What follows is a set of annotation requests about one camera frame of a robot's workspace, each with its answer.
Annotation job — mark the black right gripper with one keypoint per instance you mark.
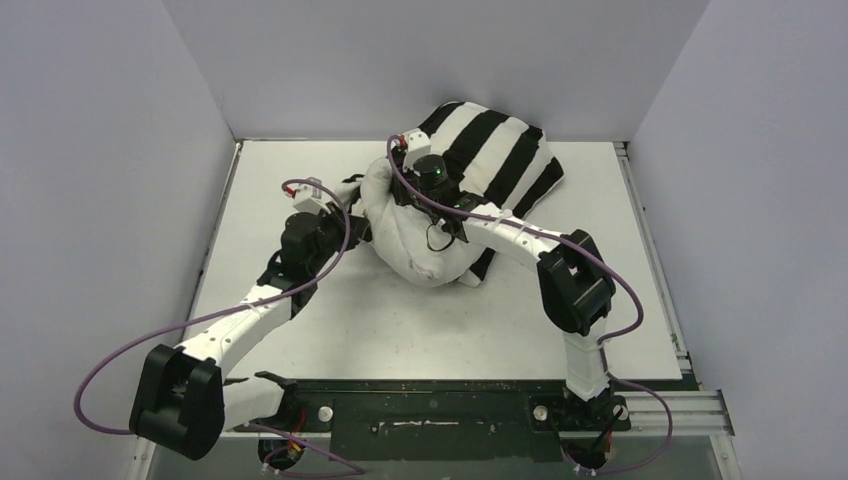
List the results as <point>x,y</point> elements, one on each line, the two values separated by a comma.
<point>403,192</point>

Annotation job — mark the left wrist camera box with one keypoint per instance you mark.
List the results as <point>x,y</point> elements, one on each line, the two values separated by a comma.
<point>310,196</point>

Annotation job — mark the black white striped pillowcase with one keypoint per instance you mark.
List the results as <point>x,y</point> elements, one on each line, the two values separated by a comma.
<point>498,156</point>

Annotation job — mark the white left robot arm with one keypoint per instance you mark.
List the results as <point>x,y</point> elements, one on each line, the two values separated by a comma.
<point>185,399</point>

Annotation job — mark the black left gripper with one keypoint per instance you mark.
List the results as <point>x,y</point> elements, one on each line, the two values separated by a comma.
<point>358,228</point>

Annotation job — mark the black metal base rail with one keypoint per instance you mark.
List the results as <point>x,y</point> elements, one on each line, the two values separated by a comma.
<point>455,429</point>

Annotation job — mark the white pillow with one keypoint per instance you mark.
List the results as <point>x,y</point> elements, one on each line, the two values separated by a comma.
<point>404,238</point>

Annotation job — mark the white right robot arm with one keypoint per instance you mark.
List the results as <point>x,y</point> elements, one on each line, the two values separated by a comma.
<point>576,287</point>

